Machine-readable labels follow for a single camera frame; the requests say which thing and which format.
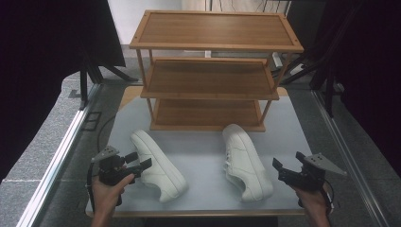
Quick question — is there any wooden shoe rack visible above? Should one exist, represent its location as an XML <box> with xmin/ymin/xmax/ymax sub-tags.
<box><xmin>129</xmin><ymin>9</ymin><xmax>305</xmax><ymax>133</ymax></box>

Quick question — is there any person's right hand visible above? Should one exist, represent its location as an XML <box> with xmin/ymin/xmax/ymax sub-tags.
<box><xmin>291</xmin><ymin>182</ymin><xmax>334</xmax><ymax>218</ymax></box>

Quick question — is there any dark curtain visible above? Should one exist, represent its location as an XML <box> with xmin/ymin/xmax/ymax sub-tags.
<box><xmin>310</xmin><ymin>0</ymin><xmax>401</xmax><ymax>178</ymax></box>
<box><xmin>0</xmin><ymin>0</ymin><xmax>127</xmax><ymax>183</ymax></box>

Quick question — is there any white sneaker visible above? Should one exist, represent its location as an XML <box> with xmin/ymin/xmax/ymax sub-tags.
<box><xmin>221</xmin><ymin>123</ymin><xmax>274</xmax><ymax>203</ymax></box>
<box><xmin>130</xmin><ymin>129</ymin><xmax>189</xmax><ymax>203</ymax></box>

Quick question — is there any metal floor rail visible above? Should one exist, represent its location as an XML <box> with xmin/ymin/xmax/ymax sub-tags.
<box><xmin>310</xmin><ymin>89</ymin><xmax>392</xmax><ymax>227</ymax></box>
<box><xmin>15</xmin><ymin>82</ymin><xmax>102</xmax><ymax>227</ymax></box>

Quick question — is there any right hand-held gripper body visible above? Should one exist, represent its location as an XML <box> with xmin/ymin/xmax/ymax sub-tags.
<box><xmin>277</xmin><ymin>152</ymin><xmax>348</xmax><ymax>192</ymax></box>

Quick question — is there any black stand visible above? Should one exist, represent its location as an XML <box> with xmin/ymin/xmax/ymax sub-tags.
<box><xmin>280</xmin><ymin>3</ymin><xmax>362</xmax><ymax>118</ymax></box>
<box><xmin>78</xmin><ymin>46</ymin><xmax>140</xmax><ymax>112</ymax></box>

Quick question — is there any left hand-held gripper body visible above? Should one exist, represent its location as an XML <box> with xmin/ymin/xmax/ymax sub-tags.
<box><xmin>91</xmin><ymin>145</ymin><xmax>142</xmax><ymax>206</ymax></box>

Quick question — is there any white power strip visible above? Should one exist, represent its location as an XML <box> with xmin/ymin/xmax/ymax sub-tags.
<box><xmin>271</xmin><ymin>51</ymin><xmax>284</xmax><ymax>68</ymax></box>

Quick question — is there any person's left hand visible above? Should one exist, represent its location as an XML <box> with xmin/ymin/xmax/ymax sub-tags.
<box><xmin>91</xmin><ymin>172</ymin><xmax>135</xmax><ymax>220</ymax></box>

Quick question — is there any black cable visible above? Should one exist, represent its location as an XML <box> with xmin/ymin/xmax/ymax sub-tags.
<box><xmin>85</xmin><ymin>162</ymin><xmax>96</xmax><ymax>213</ymax></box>
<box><xmin>323</xmin><ymin>178</ymin><xmax>335</xmax><ymax>216</ymax></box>

